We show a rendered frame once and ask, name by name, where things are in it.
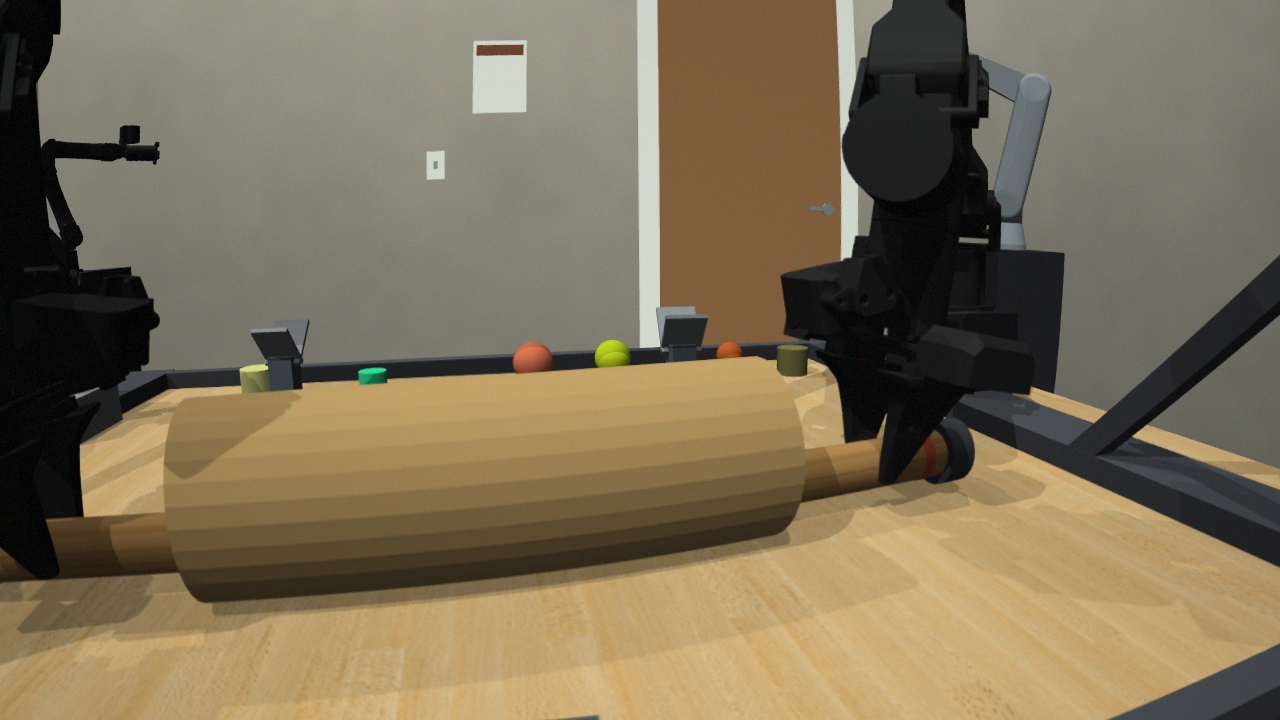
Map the tan cylinder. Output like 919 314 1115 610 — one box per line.
163 356 806 603

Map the yellow-green tennis ball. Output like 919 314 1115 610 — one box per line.
595 340 631 368

